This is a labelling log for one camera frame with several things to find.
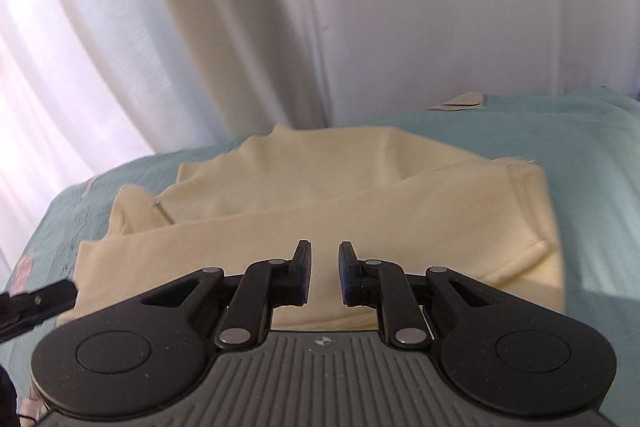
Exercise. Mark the cream knit sweater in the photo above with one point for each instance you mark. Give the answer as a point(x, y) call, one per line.
point(393, 195)

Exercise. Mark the white sheer curtain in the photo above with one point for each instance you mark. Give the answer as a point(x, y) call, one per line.
point(87, 85)

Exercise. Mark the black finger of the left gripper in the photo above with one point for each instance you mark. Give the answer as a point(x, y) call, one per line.
point(20, 313)

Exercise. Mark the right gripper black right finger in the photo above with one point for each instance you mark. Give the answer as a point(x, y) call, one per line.
point(413, 310)

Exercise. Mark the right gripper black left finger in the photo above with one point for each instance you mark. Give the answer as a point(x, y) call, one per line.
point(234, 312)

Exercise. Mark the teal mushroom print bedsheet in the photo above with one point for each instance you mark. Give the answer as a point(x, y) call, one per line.
point(586, 141)

